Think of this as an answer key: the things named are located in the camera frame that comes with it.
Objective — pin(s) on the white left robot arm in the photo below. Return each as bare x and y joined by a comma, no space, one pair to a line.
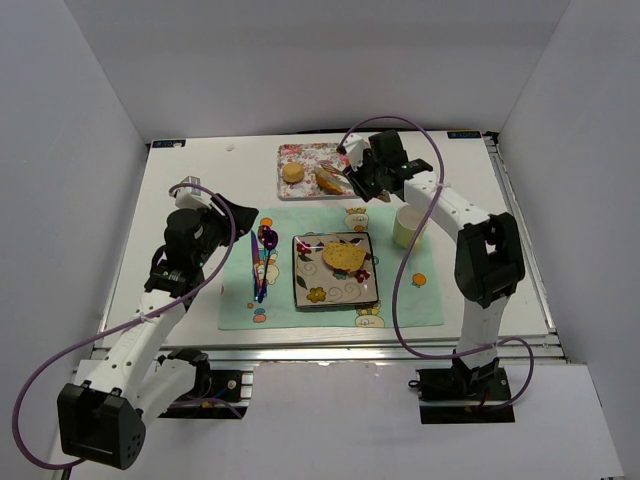
104,418

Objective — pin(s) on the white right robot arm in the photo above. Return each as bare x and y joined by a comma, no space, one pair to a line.
488,262

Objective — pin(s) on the mint green cartoon placemat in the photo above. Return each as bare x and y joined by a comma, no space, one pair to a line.
411,290

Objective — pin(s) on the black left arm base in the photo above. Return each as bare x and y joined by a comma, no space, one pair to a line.
185,385

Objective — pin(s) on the round yellow bun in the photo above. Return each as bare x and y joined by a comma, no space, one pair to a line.
293,172

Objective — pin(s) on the floral rectangular tray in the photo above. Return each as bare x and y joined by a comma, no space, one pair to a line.
308,157

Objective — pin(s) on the light green mug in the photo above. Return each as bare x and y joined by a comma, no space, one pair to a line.
406,225

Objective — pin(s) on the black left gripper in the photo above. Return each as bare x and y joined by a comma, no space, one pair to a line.
223,220

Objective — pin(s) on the square floral ceramic plate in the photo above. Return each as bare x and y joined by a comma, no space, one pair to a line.
318,286

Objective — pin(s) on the orange-brown bread slice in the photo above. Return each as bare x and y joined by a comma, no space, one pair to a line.
330,183

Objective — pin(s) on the black table label left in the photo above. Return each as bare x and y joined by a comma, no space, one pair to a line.
168,143

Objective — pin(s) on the black table label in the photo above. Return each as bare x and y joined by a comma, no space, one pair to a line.
464,134
168,143

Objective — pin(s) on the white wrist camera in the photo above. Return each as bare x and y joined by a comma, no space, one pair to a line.
188,197
353,147

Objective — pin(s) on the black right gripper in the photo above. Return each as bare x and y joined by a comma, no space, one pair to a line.
364,176

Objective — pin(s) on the yellow bread slice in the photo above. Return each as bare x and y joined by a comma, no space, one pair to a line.
343,256

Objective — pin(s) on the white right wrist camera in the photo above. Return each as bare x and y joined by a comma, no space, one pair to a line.
353,147

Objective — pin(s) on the black table label right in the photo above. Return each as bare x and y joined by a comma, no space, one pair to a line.
464,134

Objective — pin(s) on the purple spoon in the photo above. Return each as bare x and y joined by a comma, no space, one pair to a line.
261,236
270,242

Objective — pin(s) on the aluminium table frame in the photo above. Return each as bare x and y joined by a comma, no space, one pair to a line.
243,168

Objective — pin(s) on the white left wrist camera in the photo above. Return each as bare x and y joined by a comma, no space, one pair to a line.
188,197

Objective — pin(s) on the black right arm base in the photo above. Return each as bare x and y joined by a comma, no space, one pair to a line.
442,401

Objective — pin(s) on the purple spoon back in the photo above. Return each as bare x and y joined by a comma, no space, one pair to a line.
261,236

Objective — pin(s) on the purple spoon front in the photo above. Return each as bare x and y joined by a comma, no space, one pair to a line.
270,242

